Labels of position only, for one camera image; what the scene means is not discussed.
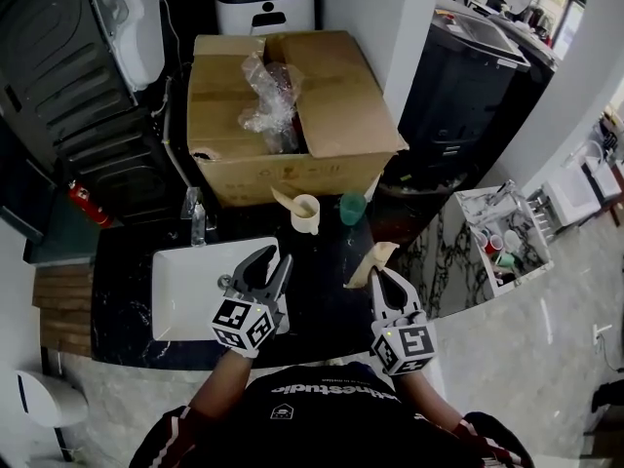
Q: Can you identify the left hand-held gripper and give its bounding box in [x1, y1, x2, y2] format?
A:
[211, 245, 294, 360]

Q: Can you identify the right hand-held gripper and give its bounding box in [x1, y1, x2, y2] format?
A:
[369, 267, 438, 377]

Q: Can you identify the green cup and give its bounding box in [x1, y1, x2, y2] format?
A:
[338, 191, 368, 227]

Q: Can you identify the person's right forearm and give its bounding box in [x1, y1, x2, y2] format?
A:
[389, 370, 464, 433]

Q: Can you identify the person's left forearm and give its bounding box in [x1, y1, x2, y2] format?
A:
[187, 346, 254, 418]

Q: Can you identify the beige ceramic mug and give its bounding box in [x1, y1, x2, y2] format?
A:
[290, 193, 322, 237]

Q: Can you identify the white marble pattern cabinet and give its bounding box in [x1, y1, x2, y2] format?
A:
[409, 185, 555, 319]

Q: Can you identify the white rectangular sink basin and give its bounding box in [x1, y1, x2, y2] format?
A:
[150, 235, 282, 343]

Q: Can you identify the chrome faucet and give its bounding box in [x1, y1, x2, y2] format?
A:
[179, 186, 218, 248]
[489, 178, 518, 207]

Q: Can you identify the person's black shirt torso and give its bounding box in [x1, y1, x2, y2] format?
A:
[129, 361, 537, 468]

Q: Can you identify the clear plastic wrap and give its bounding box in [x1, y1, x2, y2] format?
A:
[237, 50, 306, 155]

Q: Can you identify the brown cardboard box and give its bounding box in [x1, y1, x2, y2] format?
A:
[187, 29, 410, 209]

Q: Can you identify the red fire extinguisher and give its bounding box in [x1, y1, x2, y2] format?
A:
[66, 178, 116, 230]

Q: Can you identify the white basin cabinet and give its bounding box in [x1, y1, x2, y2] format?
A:
[584, 138, 624, 202]
[540, 163, 604, 228]

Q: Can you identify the brown wooden slat shelf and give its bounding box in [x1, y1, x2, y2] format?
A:
[31, 265, 97, 358]

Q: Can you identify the black tall appliance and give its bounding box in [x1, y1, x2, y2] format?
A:
[506, 17, 562, 121]
[397, 5, 532, 175]

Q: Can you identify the white round bin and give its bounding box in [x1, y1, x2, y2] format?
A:
[14, 368, 89, 431]

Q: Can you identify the white appliance black top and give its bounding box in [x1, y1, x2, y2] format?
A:
[214, 0, 323, 38]

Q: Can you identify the large glass window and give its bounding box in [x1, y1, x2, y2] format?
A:
[540, 0, 599, 60]

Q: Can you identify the white corrugated hose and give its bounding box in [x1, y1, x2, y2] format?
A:
[150, 75, 194, 189]

